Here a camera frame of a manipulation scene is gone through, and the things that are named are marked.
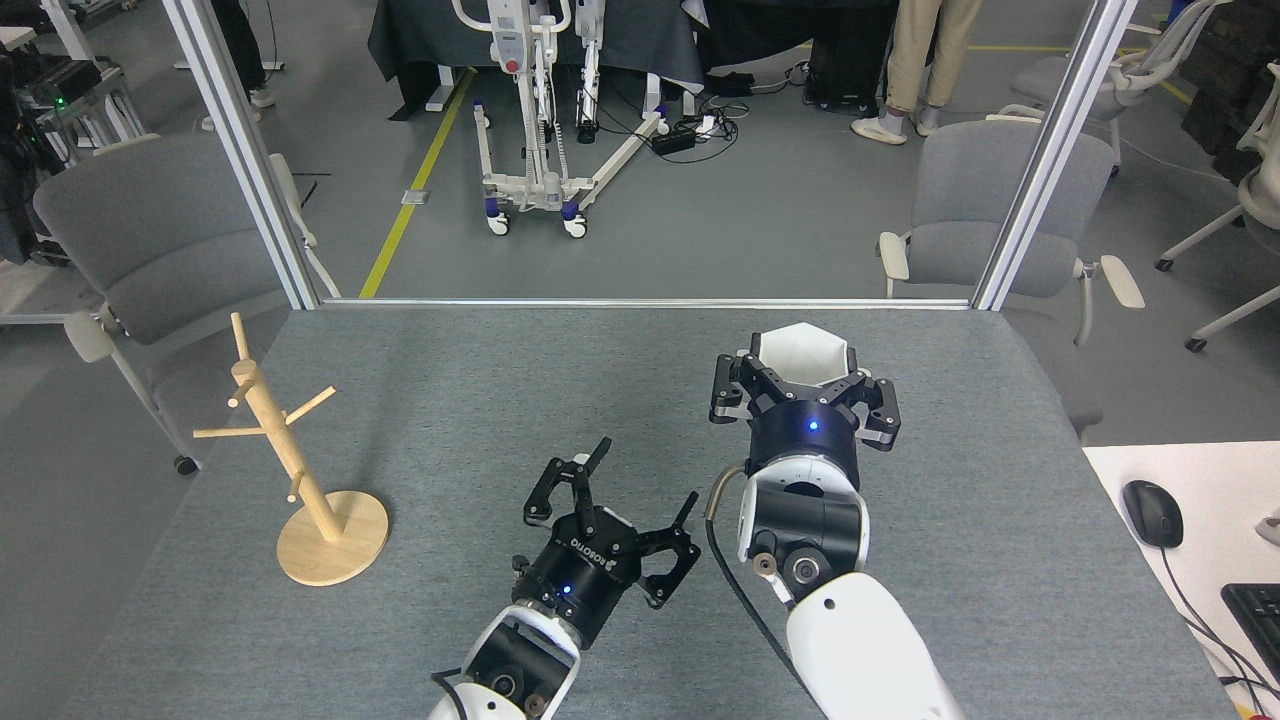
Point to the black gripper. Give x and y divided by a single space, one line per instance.
805 430
585 575

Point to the white hexagonal cup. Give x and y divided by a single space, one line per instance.
800 350

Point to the wooden cup rack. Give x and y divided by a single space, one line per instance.
335 545

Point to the grey chair with beige armrests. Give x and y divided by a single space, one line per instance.
150 230
970 190

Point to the black power strip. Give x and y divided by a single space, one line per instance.
674 141

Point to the black case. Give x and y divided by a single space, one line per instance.
850 70

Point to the black computer mouse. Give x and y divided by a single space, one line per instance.
1152 512

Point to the metal floor socket plate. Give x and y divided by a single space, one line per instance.
415 197

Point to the dark grey table cloth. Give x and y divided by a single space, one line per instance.
640 40

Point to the white stand on wheels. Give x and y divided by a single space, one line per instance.
510 40

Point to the white mesh office chair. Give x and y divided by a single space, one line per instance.
1265 190
1150 65

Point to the black keyboard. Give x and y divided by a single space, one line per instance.
1258 620

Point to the dark stacked crates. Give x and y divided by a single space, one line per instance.
1225 70

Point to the metal equipment cart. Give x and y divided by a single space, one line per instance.
70 80

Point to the silver aluminium post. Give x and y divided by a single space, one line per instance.
240 150
1050 150

